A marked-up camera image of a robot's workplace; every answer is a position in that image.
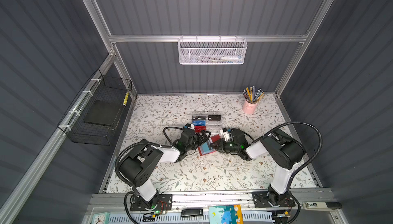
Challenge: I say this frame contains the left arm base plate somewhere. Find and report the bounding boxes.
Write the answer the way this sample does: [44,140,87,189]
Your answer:
[130,193,173,211]

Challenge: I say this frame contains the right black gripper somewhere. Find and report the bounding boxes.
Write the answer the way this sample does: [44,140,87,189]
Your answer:
[210,138,240,154]

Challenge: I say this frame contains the yellow tag on basket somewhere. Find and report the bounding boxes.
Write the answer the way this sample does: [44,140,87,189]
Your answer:
[122,91,129,106]

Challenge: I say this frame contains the markers in white basket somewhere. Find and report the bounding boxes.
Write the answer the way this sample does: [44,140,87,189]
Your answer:
[200,55,244,63]

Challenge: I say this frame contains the black wire wall basket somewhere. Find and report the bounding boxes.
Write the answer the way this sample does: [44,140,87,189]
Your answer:
[58,72,133,146]

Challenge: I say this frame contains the pens in pink cup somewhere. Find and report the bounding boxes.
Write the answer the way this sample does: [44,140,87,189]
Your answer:
[243,86,265,104]

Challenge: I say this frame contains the small teal clock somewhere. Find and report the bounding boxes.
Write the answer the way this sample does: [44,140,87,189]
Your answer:
[91,212,110,224]

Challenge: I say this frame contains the blue credit card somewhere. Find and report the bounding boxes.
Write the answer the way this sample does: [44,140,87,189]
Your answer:
[199,142,215,155]

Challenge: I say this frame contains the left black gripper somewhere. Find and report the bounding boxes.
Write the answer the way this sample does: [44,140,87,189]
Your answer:
[185,130,210,153]

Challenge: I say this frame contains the clear plastic organizer box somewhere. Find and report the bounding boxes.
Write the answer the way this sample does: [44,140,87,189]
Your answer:
[191,111,224,129]

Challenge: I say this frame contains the white wire mesh basket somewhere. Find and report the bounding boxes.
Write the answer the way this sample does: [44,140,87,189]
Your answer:
[177,37,248,65]

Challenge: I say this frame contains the black stapler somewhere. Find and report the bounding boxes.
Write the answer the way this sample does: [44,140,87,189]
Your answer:
[181,208,203,218]

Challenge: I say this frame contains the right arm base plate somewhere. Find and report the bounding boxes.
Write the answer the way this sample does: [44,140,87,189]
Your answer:
[252,191,296,208]

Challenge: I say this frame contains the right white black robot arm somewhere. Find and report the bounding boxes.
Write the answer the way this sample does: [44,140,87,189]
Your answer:
[211,128,306,195]

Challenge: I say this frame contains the black pad in basket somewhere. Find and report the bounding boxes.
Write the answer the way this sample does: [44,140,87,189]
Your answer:
[84,100,123,126]

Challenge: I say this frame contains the colourful picture book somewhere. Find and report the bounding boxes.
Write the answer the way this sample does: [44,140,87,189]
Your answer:
[209,205,244,224]

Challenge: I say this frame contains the red card holder wallet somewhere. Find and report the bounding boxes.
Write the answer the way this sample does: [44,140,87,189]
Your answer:
[198,135,221,156]

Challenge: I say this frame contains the right black corrugated cable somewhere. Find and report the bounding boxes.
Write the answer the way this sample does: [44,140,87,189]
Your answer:
[245,122,323,224]

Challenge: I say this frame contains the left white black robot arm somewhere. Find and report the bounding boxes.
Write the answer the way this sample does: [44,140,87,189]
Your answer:
[115,126,211,205]

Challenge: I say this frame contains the pink pen cup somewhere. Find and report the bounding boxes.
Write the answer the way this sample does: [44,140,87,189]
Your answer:
[242,100,258,115]

